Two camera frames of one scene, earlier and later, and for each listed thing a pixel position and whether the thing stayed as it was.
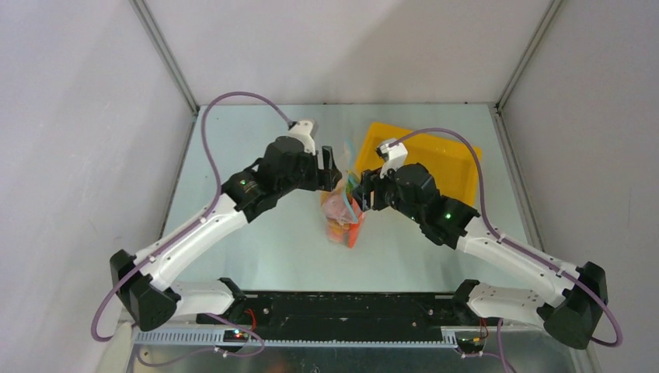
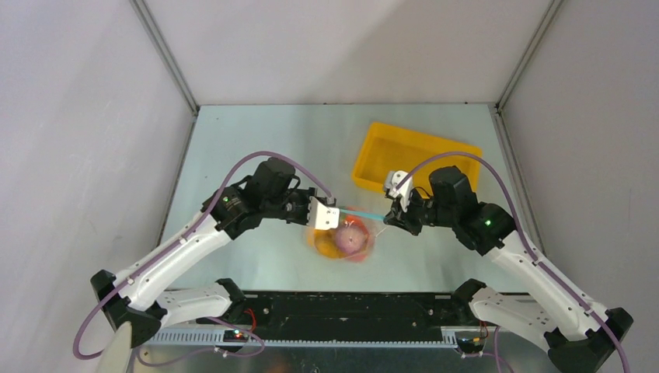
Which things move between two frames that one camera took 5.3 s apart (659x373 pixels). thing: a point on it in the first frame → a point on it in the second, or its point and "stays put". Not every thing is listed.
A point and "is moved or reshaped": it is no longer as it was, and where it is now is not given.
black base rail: x=290 y=317 stays put
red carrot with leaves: x=357 y=214 → x=346 y=218
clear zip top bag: x=343 y=220 is moved or reshaped
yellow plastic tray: x=451 y=165 stays put
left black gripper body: x=308 y=176 → x=295 y=204
